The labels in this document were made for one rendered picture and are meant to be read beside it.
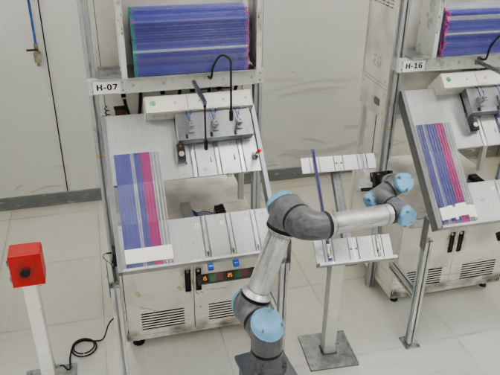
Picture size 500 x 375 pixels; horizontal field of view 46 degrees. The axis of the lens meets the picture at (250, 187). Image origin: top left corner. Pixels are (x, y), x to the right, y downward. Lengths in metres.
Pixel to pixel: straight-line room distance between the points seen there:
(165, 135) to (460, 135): 1.45
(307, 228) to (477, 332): 1.71
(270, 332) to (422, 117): 1.44
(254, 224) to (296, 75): 2.03
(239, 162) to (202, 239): 0.40
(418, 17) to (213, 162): 1.26
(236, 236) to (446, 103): 1.28
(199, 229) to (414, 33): 1.47
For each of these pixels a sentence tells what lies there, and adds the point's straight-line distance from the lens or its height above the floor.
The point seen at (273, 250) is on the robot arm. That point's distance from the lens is 2.10.
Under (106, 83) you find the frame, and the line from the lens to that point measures 2.63.
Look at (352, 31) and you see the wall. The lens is 4.49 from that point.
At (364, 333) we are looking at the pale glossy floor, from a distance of 3.30.
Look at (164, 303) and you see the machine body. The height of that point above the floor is 0.28.
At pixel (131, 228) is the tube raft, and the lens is 2.52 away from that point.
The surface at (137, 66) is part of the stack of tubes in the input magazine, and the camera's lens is 2.59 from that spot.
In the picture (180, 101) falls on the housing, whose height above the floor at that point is 1.26.
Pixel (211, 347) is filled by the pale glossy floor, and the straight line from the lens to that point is 3.16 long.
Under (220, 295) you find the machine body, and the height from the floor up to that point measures 0.27.
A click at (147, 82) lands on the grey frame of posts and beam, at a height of 1.35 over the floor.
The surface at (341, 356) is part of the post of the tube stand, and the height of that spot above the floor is 0.01.
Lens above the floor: 2.17
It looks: 28 degrees down
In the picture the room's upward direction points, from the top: 1 degrees clockwise
